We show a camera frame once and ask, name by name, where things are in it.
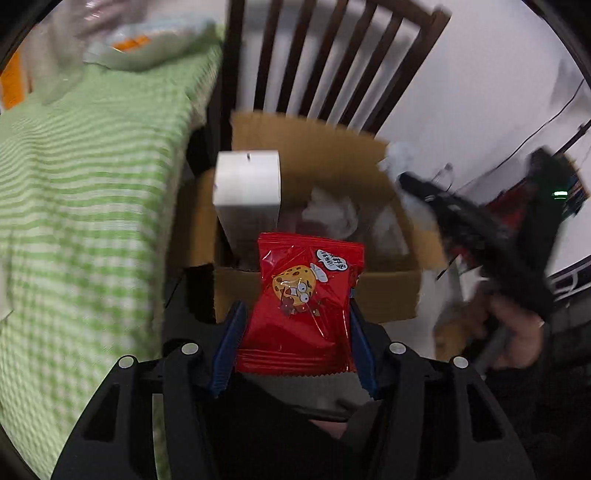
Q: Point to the red object on floor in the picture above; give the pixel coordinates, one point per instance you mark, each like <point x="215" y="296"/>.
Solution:
<point x="510" y="205"/>

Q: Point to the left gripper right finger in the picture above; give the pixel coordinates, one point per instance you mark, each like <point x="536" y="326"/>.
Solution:
<point x="435" y="420"/>

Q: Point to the red cookie packet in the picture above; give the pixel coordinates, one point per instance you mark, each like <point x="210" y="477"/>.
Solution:
<point x="299" y="325"/>

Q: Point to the person's right hand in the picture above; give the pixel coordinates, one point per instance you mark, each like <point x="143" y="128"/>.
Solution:
<point x="524" y="344"/>

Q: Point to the white crumpled tissue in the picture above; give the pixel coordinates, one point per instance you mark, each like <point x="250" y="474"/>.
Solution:
<point x="329" y="216"/>

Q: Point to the brown cardboard box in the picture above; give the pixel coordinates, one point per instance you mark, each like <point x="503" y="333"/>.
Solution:
<point x="296" y="220"/>

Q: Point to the pale green wavy dish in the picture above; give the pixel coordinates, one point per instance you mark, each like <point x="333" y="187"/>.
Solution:
<point x="143" y="46"/>

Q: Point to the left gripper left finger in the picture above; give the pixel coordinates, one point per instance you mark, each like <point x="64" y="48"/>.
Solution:
<point x="113" y="438"/>

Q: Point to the clear glass jar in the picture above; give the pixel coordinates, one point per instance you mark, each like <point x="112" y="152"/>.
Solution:
<point x="53" y="50"/>

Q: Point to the green checked tablecloth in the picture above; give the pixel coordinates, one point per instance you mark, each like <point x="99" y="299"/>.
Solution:
<point x="88" y="191"/>

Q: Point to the white blue milk carton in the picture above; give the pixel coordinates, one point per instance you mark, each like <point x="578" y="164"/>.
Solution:
<point x="247" y="197"/>

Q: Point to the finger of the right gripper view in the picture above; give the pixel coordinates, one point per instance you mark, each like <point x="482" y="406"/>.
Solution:
<point x="425" y="191"/>

